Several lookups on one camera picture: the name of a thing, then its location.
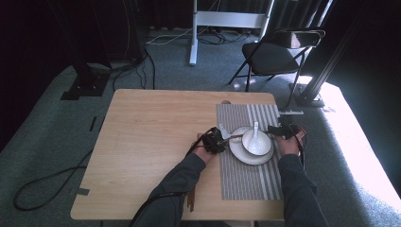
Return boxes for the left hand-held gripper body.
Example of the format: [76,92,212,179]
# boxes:
[202,123,232,155]

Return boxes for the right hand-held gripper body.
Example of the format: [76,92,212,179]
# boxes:
[278,110,305,141]

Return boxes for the white round plate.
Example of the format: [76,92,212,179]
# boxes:
[228,126,275,166]

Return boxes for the person's left hand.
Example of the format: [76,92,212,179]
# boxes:
[192,132,218,166]

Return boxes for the person's right hand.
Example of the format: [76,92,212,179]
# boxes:
[276,131,305,157]

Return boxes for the white bowl with dark rim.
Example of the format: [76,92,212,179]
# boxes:
[240,128,273,157]

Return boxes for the white ceramic spoon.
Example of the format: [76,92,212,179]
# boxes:
[248,121,261,154]

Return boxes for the grey striped placemat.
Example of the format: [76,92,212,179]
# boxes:
[216,103,285,201]

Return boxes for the black slanted metal stand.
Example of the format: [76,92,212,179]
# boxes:
[289,0,367,108]

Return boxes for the black folding chair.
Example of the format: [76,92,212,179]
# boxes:
[227,27,326,110]

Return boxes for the right hand-held gripper cable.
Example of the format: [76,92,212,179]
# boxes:
[292,125,307,169]

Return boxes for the hand-held gripper cable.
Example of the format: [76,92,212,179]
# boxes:
[128,127,218,227]
[292,125,307,169]

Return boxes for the left hand-held gripper cable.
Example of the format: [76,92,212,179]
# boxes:
[128,127,218,227]

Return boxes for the black floor cable bundle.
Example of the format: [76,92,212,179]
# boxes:
[112,46,157,91]

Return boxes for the black cables under white frame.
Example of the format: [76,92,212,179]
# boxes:
[197,27,253,45]

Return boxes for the white floor cable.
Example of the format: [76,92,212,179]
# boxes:
[146,27,194,45]

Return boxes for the white metal stand frame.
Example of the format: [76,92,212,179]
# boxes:
[188,0,275,66]

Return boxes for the black floor cable loop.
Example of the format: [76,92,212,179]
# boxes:
[12,149,94,212]

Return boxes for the black stand with base plate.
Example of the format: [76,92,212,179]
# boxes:
[46,0,112,101]

